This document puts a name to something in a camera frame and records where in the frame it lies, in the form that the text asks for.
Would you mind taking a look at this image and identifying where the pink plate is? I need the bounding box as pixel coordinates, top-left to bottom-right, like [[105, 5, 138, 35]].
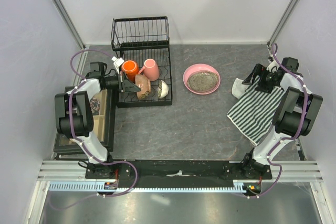
[[183, 63, 220, 95]]

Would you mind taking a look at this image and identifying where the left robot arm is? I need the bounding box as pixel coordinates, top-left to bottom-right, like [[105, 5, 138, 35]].
[[55, 62, 137, 179]]

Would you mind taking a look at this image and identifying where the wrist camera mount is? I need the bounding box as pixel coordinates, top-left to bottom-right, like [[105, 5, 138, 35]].
[[266, 56, 280, 73], [111, 56, 124, 71]]

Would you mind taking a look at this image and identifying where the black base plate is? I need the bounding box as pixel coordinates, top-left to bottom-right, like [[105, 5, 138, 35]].
[[85, 158, 272, 188]]

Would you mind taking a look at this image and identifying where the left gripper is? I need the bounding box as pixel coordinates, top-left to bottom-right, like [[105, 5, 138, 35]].
[[103, 71, 140, 93]]

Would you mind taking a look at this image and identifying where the black glass-lid organizer box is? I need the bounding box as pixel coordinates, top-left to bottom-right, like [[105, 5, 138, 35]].
[[54, 90, 116, 155]]

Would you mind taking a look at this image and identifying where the blue cable duct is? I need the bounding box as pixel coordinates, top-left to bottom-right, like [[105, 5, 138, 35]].
[[48, 181, 247, 193]]

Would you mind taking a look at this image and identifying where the black wire dish rack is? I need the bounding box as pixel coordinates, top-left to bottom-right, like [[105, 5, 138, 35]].
[[111, 16, 173, 108]]

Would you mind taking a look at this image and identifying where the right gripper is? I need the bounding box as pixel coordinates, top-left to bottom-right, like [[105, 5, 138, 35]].
[[242, 63, 279, 94]]

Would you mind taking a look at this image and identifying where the orange mug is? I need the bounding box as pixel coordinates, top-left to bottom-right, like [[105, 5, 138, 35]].
[[121, 60, 139, 82]]

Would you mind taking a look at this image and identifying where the beige patterned cup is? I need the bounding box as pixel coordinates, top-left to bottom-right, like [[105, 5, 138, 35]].
[[135, 74, 151, 100]]

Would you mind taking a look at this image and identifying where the aluminium frame rail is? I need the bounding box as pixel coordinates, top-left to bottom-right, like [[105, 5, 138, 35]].
[[38, 159, 322, 182]]

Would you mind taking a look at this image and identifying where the pink mug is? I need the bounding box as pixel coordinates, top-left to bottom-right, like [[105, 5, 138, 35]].
[[138, 59, 160, 82]]

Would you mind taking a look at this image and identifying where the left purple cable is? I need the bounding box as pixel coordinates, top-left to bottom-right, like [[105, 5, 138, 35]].
[[46, 49, 139, 210]]

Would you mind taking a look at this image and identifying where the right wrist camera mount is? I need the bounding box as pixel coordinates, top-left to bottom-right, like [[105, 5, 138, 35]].
[[266, 56, 280, 73]]

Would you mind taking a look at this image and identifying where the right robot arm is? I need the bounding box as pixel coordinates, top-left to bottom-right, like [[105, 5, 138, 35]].
[[240, 57, 323, 179]]

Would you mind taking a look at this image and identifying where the white patterned bowl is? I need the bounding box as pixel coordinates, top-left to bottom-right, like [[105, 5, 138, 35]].
[[157, 80, 169, 99]]

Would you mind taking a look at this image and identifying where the green striped towel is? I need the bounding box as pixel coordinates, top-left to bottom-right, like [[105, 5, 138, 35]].
[[227, 82, 285, 146]]

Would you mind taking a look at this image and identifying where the white folded cloth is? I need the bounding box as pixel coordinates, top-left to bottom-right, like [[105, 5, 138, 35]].
[[231, 78, 249, 99]]

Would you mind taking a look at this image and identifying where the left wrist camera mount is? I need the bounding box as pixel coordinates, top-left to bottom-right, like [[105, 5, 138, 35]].
[[111, 56, 124, 71]]

